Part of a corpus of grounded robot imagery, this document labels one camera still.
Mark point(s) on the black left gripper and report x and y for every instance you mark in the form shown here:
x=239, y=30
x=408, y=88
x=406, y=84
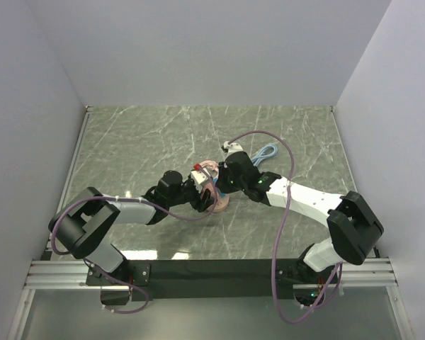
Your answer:
x=201, y=204

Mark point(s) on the pink cube socket adapter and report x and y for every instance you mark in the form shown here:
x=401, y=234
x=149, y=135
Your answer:
x=213, y=193

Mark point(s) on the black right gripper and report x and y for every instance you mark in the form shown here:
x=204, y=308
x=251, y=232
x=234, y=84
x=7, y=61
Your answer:
x=222, y=184

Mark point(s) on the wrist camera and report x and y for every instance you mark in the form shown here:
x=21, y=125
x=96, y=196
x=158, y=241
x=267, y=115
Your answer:
x=230, y=148
x=200, y=176

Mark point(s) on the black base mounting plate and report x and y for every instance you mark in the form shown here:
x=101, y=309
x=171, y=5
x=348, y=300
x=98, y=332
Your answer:
x=235, y=278

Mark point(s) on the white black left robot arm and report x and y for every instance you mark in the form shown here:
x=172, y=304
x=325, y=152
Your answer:
x=80, y=228

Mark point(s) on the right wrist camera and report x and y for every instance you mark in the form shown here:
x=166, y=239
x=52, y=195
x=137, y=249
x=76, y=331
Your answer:
x=230, y=148

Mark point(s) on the blue plug adapter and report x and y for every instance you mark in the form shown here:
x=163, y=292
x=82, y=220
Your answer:
x=219, y=192

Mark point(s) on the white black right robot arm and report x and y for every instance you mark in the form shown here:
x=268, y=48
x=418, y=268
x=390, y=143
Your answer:
x=353, y=227

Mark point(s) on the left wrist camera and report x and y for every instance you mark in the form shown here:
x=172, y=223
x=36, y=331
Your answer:
x=200, y=176

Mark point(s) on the pink round power strip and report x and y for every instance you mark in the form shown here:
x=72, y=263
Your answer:
x=221, y=204

